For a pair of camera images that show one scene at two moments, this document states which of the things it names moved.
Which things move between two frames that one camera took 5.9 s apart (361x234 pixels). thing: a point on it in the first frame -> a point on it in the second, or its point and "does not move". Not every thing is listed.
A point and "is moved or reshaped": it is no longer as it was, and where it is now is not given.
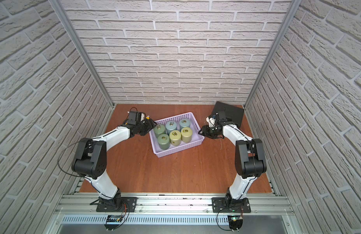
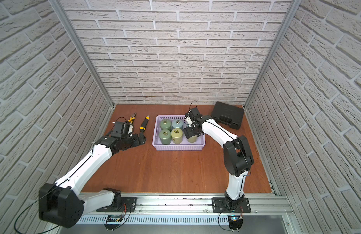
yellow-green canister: [186, 134] is moved or reshaped
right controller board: [235, 222] does not move
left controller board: [112, 221] does not move
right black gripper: [206, 128] -> [188, 132]
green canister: [164, 141] is moved or reshaped
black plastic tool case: [234, 113] does not move
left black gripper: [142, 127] -> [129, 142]
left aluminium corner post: [59, 6] does not move
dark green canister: [159, 129] -> [165, 124]
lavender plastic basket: [197, 136] is moved or reshaped
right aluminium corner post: [290, 12] does not move
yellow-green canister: [175, 138] does not move
